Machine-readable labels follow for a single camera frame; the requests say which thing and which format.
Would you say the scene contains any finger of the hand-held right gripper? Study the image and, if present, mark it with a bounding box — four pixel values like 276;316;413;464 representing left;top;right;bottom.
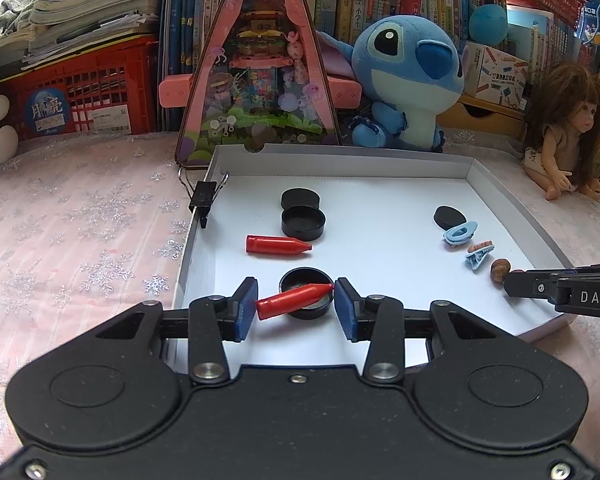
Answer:
505;268;579;307

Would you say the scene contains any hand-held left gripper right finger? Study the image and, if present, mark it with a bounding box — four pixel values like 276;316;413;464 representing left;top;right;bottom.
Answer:
336;277;496;386

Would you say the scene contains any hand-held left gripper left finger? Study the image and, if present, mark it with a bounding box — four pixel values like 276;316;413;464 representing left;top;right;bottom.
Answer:
95;276;259;386

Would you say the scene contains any red crayon-shaped toy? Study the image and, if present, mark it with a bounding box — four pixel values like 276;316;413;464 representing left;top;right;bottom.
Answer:
256;283;335;321
245;234;313;260

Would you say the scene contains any large black round cap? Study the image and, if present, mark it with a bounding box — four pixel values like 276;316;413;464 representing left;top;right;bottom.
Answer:
279;266;335;321

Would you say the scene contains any blue clip with brown beads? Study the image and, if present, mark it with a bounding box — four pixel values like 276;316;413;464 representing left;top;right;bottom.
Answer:
465;240;496;273

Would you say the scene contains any light blue hair claw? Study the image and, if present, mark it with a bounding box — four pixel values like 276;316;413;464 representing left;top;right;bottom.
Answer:
442;220;479;248

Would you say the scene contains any white cardboard tray box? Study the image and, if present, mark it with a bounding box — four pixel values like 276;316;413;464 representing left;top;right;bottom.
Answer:
162;144;576;376

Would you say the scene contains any small black round cap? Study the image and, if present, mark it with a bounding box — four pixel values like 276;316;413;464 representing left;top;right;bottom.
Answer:
281;205;327;241

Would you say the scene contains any black disc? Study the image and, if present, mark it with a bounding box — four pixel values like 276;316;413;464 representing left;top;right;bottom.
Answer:
433;205;467;230

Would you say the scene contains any black binder clip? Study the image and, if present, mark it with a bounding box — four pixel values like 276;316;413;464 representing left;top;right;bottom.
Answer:
178;167;229;229

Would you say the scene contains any brown-haired baby doll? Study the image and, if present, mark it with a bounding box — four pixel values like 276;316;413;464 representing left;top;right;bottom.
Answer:
522;62;600;202

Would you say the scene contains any wooden drawer box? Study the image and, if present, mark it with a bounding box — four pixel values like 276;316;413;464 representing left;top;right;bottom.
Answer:
437;94;526;137

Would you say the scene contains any white box with coloured print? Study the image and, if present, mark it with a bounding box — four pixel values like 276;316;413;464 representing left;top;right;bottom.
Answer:
462;42;531;112

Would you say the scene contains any pink triangular toy box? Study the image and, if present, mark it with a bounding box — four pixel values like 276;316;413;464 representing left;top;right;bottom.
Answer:
175;0;338;168

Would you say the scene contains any blue alien plush toy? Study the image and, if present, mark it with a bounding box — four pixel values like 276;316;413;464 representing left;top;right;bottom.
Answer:
320;14;471;151

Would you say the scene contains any row of upright books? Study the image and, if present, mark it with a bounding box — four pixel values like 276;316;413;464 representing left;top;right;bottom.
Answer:
505;0;600;183

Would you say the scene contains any red plastic crate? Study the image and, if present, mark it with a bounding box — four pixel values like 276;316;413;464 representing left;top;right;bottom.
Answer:
7;35;161;137

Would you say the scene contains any large blue plush toy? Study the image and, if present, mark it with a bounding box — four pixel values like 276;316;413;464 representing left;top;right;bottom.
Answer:
445;0;509;44

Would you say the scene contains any row of thin blue books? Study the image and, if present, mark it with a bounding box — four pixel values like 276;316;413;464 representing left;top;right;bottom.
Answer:
160;0;233;132

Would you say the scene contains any row of shelf books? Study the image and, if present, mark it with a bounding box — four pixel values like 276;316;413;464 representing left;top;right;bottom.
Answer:
300;0;481;48

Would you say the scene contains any stack of books and papers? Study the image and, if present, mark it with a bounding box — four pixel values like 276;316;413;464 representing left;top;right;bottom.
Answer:
0;0;167;83

